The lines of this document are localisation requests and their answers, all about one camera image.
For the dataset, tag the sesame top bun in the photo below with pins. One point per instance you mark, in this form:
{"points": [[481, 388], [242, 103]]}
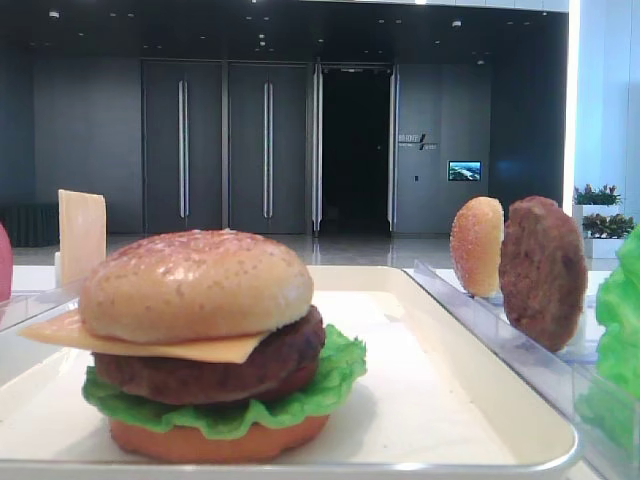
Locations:
{"points": [[192, 285]]}

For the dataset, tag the lettuce leaf in burger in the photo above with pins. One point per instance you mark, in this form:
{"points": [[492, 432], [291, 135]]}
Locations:
{"points": [[341, 362]]}

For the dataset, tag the meat patty in burger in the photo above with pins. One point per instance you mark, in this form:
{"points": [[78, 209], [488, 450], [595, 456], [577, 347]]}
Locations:
{"points": [[284, 362]]}

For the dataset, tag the standing brown meat patty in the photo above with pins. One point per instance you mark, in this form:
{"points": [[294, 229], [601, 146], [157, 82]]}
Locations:
{"points": [[543, 273]]}

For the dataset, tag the standing cheese slice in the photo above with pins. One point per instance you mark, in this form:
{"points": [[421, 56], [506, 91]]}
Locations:
{"points": [[82, 234]]}

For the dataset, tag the standing red tomato slice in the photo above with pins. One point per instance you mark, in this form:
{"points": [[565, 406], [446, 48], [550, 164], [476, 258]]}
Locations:
{"points": [[6, 265]]}

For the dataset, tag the standing green lettuce leaf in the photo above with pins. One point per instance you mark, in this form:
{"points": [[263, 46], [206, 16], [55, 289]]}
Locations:
{"points": [[620, 325]]}

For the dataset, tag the middle dark double door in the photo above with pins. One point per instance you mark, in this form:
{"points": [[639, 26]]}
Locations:
{"points": [[267, 165]]}

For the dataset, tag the dark double door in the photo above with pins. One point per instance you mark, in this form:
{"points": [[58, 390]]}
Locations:
{"points": [[183, 146], [267, 165]]}

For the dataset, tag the left dark double door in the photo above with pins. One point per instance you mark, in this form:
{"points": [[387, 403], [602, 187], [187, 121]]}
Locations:
{"points": [[183, 146]]}

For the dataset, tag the white rectangular metal tray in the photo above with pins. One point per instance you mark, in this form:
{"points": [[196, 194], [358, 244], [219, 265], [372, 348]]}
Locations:
{"points": [[435, 403]]}

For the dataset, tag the bottom bun in burger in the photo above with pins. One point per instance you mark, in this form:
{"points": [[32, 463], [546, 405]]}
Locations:
{"points": [[189, 445]]}

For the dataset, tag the lower flower planter box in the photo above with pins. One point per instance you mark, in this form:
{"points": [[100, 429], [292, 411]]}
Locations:
{"points": [[604, 234]]}

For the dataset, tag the flower planter box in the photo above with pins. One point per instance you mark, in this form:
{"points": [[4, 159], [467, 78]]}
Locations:
{"points": [[604, 234], [589, 200]]}

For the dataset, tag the upper flower planter box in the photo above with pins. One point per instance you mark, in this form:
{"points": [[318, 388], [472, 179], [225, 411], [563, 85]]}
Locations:
{"points": [[589, 200]]}

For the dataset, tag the wall sign lettering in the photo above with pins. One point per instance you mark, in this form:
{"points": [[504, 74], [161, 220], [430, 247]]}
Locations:
{"points": [[420, 141]]}

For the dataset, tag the wall display screen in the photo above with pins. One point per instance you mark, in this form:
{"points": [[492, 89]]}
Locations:
{"points": [[467, 171]]}

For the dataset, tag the left clear acrylic rail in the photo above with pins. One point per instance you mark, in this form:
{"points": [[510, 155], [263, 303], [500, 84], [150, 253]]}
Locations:
{"points": [[22, 308]]}

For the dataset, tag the clear acrylic rail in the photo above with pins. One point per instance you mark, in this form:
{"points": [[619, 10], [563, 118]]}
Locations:
{"points": [[22, 308], [560, 378]]}

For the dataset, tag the right clear acrylic rail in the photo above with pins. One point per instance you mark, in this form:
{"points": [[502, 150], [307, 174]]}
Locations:
{"points": [[560, 378]]}

